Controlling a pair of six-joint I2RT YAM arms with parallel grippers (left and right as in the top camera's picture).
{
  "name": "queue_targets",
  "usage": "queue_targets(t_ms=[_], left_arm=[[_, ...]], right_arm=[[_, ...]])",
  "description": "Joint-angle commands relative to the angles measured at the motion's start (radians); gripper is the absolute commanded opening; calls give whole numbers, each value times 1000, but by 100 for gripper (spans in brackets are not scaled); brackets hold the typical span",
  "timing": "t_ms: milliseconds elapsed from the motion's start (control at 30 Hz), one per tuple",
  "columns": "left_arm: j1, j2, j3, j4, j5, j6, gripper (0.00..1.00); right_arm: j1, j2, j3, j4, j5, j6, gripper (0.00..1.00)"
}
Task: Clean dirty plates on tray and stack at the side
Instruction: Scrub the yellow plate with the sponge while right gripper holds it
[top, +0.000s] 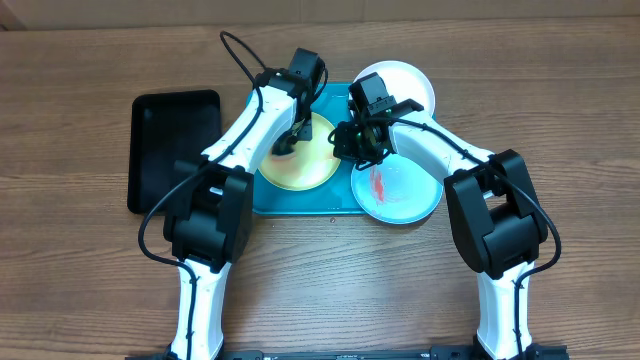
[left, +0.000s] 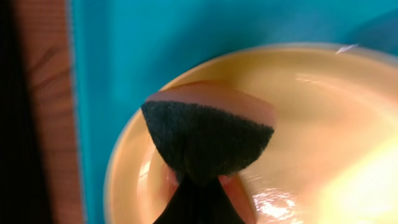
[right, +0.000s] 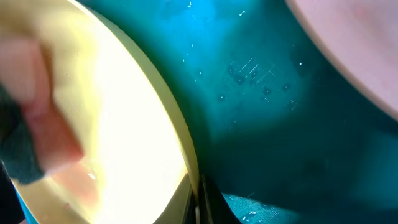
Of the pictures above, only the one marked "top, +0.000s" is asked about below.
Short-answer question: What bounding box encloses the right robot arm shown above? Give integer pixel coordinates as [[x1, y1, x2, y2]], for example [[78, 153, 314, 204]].
[[328, 110, 559, 359]]

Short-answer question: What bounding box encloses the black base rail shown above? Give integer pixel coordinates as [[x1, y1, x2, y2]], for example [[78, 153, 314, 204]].
[[125, 344, 570, 360]]

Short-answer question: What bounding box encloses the white plate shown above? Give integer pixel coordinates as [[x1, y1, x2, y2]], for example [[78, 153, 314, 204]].
[[354, 60, 436, 117]]

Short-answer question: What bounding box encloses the black plastic tray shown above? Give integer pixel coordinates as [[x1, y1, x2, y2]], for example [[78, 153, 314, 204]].
[[127, 89, 222, 214]]

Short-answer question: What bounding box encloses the green and pink sponge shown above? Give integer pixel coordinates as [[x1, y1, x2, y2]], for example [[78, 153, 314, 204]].
[[271, 142, 295, 156]]

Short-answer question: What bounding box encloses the light blue plate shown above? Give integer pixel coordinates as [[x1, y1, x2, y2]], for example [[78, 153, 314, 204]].
[[351, 154, 443, 225]]

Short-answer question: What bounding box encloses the yellow-green rimmed plate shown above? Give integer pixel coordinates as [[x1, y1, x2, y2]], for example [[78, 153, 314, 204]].
[[259, 113, 341, 191]]

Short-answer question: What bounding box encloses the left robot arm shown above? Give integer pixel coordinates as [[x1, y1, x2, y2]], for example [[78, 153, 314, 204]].
[[163, 69, 325, 360]]

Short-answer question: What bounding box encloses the teal plastic tray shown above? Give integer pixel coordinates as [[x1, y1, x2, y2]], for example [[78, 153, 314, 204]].
[[244, 82, 441, 217]]

